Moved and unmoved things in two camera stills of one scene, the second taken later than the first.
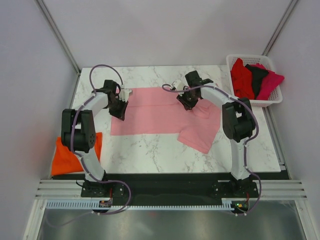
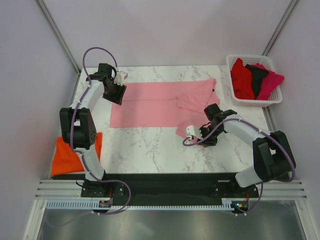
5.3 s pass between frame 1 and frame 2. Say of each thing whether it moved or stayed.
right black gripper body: moved
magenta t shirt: stayed
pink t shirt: moved
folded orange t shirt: stayed
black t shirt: stayed
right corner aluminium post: stayed
